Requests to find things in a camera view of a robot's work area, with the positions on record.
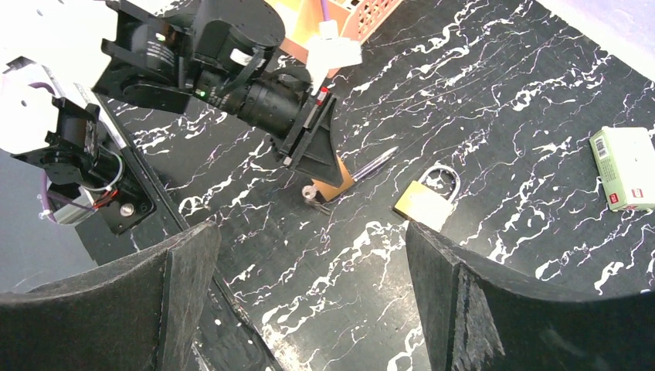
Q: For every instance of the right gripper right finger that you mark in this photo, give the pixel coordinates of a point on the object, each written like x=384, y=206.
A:
x=480, y=315

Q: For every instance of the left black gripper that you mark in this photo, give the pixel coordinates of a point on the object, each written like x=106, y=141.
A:
x=300, y=125

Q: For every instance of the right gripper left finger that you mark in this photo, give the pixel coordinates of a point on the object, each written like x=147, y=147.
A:
x=139, y=312

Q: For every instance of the brass padlock long shackle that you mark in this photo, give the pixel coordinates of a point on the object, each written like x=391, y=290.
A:
x=329, y=192

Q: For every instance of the silver key bunch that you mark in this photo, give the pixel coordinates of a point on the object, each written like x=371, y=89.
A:
x=311, y=197

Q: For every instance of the brass padlock centre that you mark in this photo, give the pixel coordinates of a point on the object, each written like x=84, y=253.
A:
x=424, y=205

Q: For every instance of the orange plastic file organizer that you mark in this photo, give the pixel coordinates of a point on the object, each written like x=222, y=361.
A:
x=357, y=20

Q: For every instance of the white green small box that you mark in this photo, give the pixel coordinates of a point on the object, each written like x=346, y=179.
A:
x=624, y=158

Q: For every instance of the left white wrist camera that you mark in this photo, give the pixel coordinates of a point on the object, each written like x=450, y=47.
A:
x=328, y=51

